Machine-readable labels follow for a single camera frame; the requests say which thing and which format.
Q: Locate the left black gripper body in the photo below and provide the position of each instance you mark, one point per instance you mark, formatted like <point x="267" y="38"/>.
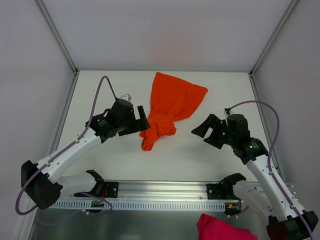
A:
<point x="133" y="125"/>

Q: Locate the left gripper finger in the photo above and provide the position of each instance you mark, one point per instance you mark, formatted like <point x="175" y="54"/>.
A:
<point x="142" y="124"/>
<point x="141" y="112"/>

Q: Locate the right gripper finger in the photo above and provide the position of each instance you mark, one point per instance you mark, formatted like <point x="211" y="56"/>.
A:
<point x="209" y="122"/>
<point x="215" y="140"/>

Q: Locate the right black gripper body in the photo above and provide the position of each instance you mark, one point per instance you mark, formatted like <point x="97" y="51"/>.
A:
<point x="216" y="133"/>

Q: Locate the orange t-shirt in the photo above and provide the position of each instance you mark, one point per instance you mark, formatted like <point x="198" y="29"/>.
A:
<point x="172" y="99"/>

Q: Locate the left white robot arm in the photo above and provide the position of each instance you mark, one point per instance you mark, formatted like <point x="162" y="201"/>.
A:
<point x="44" y="181"/>

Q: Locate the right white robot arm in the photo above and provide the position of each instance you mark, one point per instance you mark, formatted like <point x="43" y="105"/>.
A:
<point x="286" y="218"/>

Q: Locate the pink t-shirt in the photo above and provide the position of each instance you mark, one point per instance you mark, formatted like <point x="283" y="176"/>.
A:
<point x="211" y="228"/>

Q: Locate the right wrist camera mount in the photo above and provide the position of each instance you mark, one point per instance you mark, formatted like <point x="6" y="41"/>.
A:
<point x="227" y="113"/>

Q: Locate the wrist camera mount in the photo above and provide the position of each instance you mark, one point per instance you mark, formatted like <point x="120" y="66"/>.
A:
<point x="126" y="97"/>
<point x="227" y="113"/>

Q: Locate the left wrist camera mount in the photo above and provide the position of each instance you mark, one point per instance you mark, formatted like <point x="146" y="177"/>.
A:
<point x="126" y="97"/>

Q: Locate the right aluminium frame post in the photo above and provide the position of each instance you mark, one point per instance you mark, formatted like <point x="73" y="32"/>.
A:
<point x="284" y="18"/>

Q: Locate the aluminium frame post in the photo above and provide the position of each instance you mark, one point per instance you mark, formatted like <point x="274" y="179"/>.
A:
<point x="56" y="35"/>
<point x="284" y="18"/>

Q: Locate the slotted white cable duct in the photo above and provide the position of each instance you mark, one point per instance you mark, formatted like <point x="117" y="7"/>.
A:
<point x="139" y="205"/>

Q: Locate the aluminium mounting rail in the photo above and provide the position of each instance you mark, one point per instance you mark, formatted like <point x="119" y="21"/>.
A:
<point x="185" y="191"/>

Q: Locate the left aluminium frame post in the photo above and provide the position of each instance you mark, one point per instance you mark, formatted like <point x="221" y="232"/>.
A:
<point x="56" y="35"/>

